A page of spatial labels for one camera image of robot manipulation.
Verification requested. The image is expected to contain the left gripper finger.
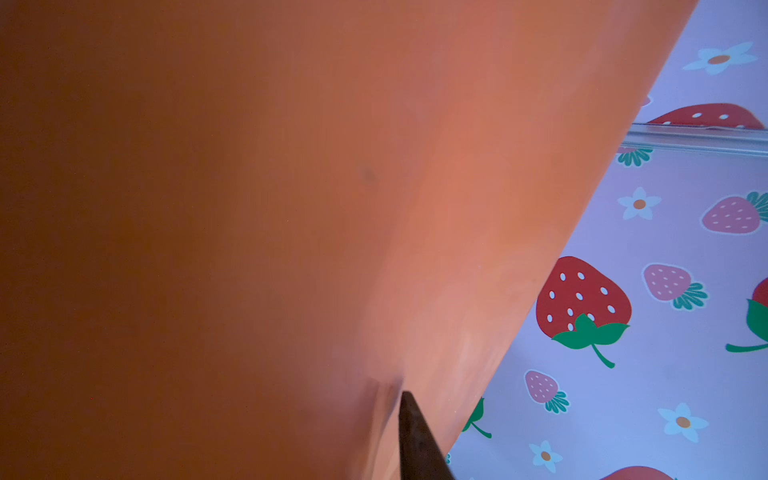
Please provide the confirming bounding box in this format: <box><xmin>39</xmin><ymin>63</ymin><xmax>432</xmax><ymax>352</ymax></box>
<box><xmin>398</xmin><ymin>391</ymin><xmax>455</xmax><ymax>480</ymax></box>

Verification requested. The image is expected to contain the orange wrapping paper sheet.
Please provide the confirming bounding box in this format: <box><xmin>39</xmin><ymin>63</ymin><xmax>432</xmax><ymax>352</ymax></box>
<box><xmin>1</xmin><ymin>1</ymin><xmax>695</xmax><ymax>479</ymax></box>

